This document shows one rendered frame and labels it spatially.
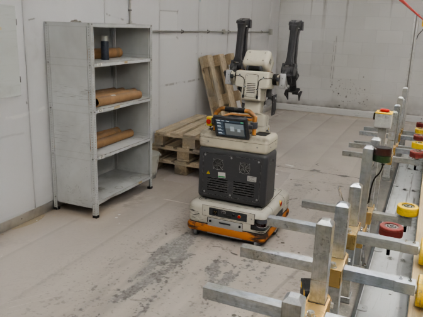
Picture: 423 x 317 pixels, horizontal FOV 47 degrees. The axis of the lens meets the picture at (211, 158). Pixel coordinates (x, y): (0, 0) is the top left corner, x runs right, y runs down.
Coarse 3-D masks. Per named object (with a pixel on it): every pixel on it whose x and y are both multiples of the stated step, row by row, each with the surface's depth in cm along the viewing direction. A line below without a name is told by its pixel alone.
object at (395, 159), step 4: (344, 152) 296; (348, 152) 296; (352, 152) 294; (356, 152) 294; (360, 152) 294; (348, 156) 296; (352, 156) 295; (356, 156) 294; (360, 156) 293; (392, 160) 286; (396, 160) 285; (400, 160) 284; (404, 160) 283; (408, 160) 283; (412, 160) 281; (416, 160) 281; (412, 164) 282; (416, 164) 281
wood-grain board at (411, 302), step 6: (420, 192) 210; (420, 198) 203; (420, 204) 196; (420, 210) 189; (420, 216) 183; (420, 222) 178; (420, 228) 172; (420, 234) 167; (420, 240) 162; (414, 258) 149; (414, 264) 145; (414, 270) 141; (420, 270) 142; (414, 276) 138; (414, 294) 128; (414, 300) 126; (414, 306) 123; (408, 312) 120; (414, 312) 120; (420, 312) 121
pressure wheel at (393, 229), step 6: (384, 222) 175; (390, 222) 175; (384, 228) 170; (390, 228) 169; (396, 228) 169; (402, 228) 170; (384, 234) 170; (390, 234) 169; (396, 234) 168; (402, 234) 170
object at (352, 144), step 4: (352, 144) 318; (356, 144) 317; (360, 144) 316; (364, 144) 316; (368, 144) 316; (396, 148) 308; (400, 148) 307; (404, 148) 308; (396, 152) 308; (400, 152) 307; (404, 152) 306; (408, 152) 305
